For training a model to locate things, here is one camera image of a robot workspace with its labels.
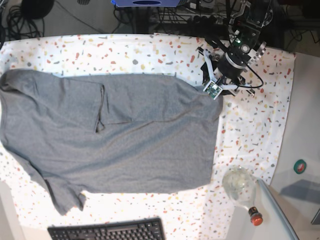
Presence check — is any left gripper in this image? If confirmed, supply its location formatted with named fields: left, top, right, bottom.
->
left=217, top=52, right=246, bottom=83

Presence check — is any grey t-shirt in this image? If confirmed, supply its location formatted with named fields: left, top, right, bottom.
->
left=0, top=69, right=223, bottom=215

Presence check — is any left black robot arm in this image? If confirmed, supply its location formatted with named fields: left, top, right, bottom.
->
left=217, top=0, right=273, bottom=89

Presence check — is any black power strip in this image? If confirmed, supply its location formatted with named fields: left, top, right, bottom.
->
left=187, top=14, right=227, bottom=25

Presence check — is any terrazzo pattern tablecloth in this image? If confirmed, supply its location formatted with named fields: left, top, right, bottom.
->
left=0, top=34, right=296, bottom=240

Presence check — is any clear plastic bottle red cap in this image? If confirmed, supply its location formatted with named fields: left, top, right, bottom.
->
left=222, top=165, right=263, bottom=226

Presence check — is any green tape roll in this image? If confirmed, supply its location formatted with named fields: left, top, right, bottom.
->
left=293, top=159, right=307, bottom=175

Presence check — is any black computer keyboard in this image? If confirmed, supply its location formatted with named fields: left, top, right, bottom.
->
left=47, top=218, right=166, bottom=240

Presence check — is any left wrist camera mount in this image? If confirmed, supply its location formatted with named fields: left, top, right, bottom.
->
left=196, top=46, right=256, bottom=100

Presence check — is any black cable bundle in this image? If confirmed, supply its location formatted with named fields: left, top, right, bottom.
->
left=0, top=0, right=46, bottom=43

